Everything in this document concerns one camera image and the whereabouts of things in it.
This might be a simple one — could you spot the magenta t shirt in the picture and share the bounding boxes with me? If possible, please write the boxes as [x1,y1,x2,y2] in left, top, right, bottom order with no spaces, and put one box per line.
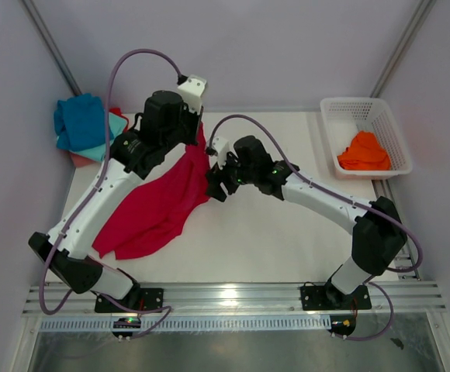
[92,129,210,260]

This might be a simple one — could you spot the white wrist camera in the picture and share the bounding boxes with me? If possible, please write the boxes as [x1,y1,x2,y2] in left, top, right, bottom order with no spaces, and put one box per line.
[178,74,207,114]
[206,136,230,169]

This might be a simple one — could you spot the left black controller board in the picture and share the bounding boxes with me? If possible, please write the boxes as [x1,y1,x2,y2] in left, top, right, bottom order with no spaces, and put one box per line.
[111,317,141,339]

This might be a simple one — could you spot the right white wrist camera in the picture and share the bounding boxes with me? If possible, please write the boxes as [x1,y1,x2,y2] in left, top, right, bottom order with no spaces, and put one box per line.
[206,136,230,169]

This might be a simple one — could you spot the slotted grey cable duct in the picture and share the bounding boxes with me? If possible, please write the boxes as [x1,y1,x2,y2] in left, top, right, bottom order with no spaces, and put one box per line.
[39,314,330,332]

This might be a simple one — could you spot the right side aluminium rail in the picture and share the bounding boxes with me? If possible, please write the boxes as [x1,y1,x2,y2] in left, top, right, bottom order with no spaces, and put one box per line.
[372,180,421,281]

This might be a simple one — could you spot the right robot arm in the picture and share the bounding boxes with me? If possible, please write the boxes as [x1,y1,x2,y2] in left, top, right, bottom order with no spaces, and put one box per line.
[206,136,407,309]

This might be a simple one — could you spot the pink folded t shirt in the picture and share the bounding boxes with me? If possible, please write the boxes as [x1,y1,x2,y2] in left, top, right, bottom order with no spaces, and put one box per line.
[69,152,98,168]

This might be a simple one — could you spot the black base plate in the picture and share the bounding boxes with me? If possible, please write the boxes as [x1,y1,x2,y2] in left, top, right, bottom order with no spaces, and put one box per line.
[95,287,164,314]
[299,282,372,311]

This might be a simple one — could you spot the left corner aluminium post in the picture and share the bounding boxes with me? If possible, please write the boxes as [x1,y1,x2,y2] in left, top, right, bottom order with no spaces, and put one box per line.
[19,0,82,96]

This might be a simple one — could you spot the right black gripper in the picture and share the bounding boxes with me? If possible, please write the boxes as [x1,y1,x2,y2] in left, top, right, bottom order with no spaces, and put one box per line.
[206,149,258,202]

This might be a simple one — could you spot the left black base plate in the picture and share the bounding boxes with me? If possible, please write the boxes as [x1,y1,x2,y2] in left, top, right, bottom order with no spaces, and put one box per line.
[95,287,164,314]

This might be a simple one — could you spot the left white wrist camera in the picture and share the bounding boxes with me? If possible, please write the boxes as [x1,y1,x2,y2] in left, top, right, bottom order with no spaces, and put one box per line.
[178,74,207,114]

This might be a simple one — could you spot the white plastic basket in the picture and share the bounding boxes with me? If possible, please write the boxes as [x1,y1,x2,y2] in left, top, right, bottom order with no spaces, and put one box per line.
[320,97,413,180]

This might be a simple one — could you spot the corner aluminium post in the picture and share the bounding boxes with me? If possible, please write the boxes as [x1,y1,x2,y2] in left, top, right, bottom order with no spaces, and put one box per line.
[19,0,82,96]
[369,0,437,98]

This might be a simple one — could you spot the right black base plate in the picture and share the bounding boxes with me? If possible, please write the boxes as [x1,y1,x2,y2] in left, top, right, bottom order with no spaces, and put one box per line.
[299,282,372,311]

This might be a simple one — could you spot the orange t shirt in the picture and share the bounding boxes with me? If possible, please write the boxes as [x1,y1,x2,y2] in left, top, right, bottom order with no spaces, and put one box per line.
[337,131,391,171]

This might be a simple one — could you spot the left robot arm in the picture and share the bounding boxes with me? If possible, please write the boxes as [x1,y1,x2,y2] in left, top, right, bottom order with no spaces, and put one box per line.
[28,88,203,312]

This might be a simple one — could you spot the blue folded t shirt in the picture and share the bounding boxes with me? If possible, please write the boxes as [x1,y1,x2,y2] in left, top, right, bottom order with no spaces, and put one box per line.
[54,94,106,153]

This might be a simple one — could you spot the black controller board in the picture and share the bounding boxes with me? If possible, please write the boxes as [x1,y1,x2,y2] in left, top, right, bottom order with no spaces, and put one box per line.
[329,315,357,337]
[111,317,141,339]

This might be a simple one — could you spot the right black controller board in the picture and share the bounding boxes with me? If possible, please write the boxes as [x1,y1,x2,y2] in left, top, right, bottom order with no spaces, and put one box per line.
[329,315,357,337]

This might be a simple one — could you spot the red folded t shirt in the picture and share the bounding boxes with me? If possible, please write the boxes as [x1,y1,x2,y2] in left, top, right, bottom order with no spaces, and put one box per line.
[109,107,130,132]

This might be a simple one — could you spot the right corner aluminium post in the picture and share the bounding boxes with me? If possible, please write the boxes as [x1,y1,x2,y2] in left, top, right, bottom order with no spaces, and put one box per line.
[369,0,437,98]

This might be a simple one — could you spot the teal folded t shirt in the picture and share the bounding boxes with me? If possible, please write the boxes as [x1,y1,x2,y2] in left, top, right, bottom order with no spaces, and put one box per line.
[77,113,125,162]

